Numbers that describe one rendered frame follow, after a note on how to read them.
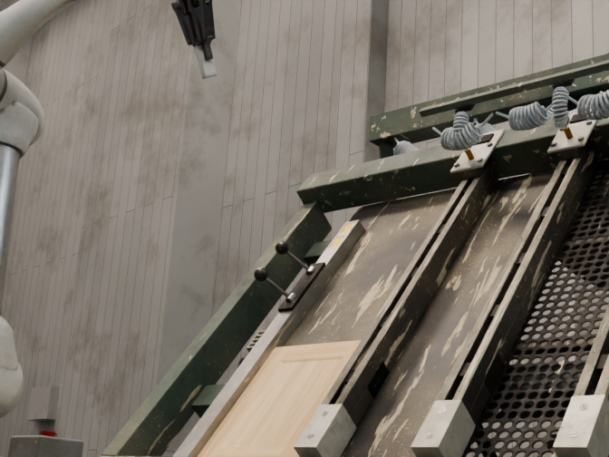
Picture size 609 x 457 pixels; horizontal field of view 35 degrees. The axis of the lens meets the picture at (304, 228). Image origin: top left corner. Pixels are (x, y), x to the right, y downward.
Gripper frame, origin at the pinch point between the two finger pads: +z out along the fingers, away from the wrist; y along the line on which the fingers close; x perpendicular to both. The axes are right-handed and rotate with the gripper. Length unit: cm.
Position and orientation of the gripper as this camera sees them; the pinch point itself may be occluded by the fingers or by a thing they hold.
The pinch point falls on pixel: (206, 61)
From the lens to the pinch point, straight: 210.6
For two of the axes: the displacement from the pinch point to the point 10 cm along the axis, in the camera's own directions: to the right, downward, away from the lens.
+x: -7.5, 2.8, -5.9
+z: 2.2, 9.6, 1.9
